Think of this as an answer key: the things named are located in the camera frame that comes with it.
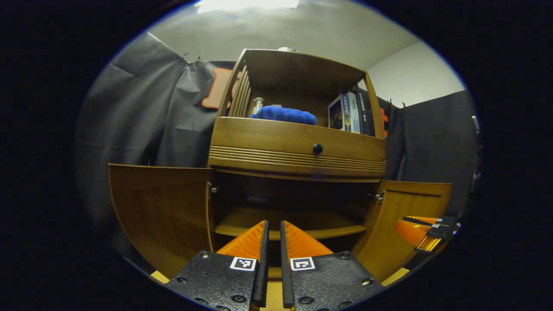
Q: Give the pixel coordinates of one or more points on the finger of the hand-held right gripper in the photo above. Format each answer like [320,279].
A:
[447,221]
[440,233]

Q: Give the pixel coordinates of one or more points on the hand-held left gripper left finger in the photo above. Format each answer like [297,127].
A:
[260,276]

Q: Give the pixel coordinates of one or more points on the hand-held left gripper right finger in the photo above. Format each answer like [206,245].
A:
[286,276]

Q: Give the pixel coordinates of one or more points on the wooden shoe cabinet door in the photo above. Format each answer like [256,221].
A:
[164,207]
[410,198]

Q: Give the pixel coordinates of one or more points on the wooden cabinet inner shelf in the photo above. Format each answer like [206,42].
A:
[242,220]

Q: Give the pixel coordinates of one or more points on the metal door hinge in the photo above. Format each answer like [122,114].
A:
[378,197]
[213,190]

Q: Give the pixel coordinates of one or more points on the wooden cabinet drawer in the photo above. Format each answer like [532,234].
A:
[268,138]

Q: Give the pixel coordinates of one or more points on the silver phone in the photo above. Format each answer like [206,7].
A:
[475,124]

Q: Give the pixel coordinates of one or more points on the black round drawer knob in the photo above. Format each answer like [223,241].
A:
[317,148]

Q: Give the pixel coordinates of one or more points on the black spine book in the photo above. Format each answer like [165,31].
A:
[366,113]

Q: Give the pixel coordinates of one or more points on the light blue spine book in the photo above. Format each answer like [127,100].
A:
[354,113]

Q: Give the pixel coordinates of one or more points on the dark cover book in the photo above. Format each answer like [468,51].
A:
[337,114]

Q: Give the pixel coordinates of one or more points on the blue towel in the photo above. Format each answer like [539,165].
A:
[285,115]

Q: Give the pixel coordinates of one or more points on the clear small bottle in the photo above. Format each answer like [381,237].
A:
[257,106]

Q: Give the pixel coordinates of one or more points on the black backdrop cloth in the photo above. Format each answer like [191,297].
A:
[142,112]

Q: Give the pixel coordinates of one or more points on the small white object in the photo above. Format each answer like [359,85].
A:
[287,49]

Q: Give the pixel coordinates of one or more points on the ceiling light panel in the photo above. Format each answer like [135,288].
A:
[248,5]

